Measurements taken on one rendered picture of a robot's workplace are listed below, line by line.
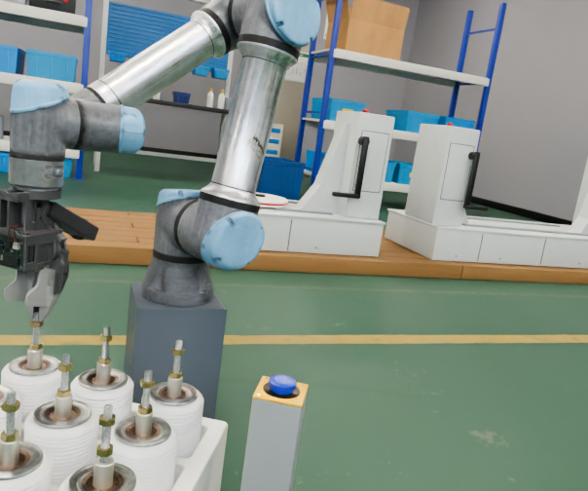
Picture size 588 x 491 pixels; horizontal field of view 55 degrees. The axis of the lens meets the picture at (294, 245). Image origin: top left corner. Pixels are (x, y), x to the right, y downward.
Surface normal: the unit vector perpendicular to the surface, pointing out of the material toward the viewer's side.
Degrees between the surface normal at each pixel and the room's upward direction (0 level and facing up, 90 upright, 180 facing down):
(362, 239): 90
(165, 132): 90
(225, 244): 97
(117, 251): 90
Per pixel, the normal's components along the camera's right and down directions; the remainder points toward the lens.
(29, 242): 0.93, 0.19
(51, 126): 0.65, 0.24
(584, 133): -0.94, -0.06
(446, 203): 0.33, 0.24
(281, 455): -0.15, 0.18
